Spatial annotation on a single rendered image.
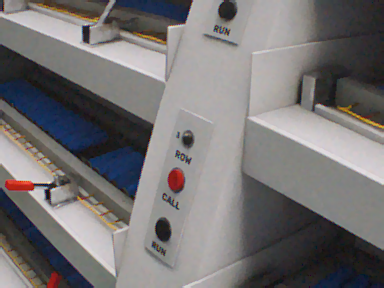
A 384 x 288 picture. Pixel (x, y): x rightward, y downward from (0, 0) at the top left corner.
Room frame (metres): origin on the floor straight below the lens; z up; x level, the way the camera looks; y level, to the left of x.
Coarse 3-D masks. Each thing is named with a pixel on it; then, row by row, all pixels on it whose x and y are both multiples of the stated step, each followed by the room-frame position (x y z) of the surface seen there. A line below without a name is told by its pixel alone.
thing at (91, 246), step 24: (0, 72) 0.97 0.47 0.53; (24, 72) 1.01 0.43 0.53; (48, 72) 0.97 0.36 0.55; (96, 96) 0.85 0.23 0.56; (144, 120) 0.77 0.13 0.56; (0, 144) 0.74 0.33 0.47; (120, 144) 0.77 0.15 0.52; (0, 168) 0.69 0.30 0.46; (24, 168) 0.68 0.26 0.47; (48, 168) 0.69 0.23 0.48; (24, 192) 0.64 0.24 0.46; (48, 216) 0.59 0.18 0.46; (72, 216) 0.59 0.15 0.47; (96, 216) 0.59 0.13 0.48; (72, 240) 0.55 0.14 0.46; (96, 240) 0.55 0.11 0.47; (120, 240) 0.49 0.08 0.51; (72, 264) 0.57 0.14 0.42; (96, 264) 0.52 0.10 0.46; (120, 264) 0.49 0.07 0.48
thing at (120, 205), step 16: (16, 112) 0.80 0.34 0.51; (0, 128) 0.78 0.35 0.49; (16, 128) 0.77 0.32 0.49; (32, 128) 0.74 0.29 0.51; (32, 144) 0.73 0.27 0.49; (48, 144) 0.70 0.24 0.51; (64, 160) 0.66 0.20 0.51; (80, 160) 0.66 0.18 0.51; (96, 176) 0.63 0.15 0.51; (96, 192) 0.61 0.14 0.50; (112, 192) 0.60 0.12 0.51; (112, 208) 0.59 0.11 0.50; (128, 208) 0.57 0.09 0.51; (128, 224) 0.57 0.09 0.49
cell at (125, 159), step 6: (120, 156) 0.69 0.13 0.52; (126, 156) 0.69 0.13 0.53; (132, 156) 0.70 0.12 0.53; (138, 156) 0.70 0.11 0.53; (108, 162) 0.67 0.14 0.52; (114, 162) 0.68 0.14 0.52; (120, 162) 0.68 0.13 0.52; (126, 162) 0.69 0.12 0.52; (96, 168) 0.66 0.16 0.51; (102, 168) 0.66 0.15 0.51; (108, 168) 0.67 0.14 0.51; (114, 168) 0.67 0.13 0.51
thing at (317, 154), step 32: (256, 64) 0.43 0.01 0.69; (288, 64) 0.45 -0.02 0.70; (320, 64) 0.48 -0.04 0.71; (352, 64) 0.52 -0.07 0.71; (256, 96) 0.43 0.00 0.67; (288, 96) 0.46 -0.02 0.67; (320, 96) 0.46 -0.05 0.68; (352, 96) 0.46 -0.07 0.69; (256, 128) 0.43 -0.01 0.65; (288, 128) 0.42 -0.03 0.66; (320, 128) 0.43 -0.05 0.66; (352, 128) 0.43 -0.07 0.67; (256, 160) 0.43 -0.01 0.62; (288, 160) 0.41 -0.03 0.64; (320, 160) 0.39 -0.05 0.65; (352, 160) 0.38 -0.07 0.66; (288, 192) 0.41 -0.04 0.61; (320, 192) 0.39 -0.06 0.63; (352, 192) 0.37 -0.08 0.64; (352, 224) 0.37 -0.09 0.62
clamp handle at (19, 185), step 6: (6, 180) 0.56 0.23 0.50; (12, 180) 0.57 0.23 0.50; (18, 180) 0.57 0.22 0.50; (54, 180) 0.61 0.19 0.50; (6, 186) 0.56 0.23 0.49; (12, 186) 0.56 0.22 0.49; (18, 186) 0.56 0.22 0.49; (24, 186) 0.57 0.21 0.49; (30, 186) 0.57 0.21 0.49; (36, 186) 0.58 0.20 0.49; (42, 186) 0.59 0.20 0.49; (48, 186) 0.60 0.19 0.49; (54, 186) 0.60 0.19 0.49
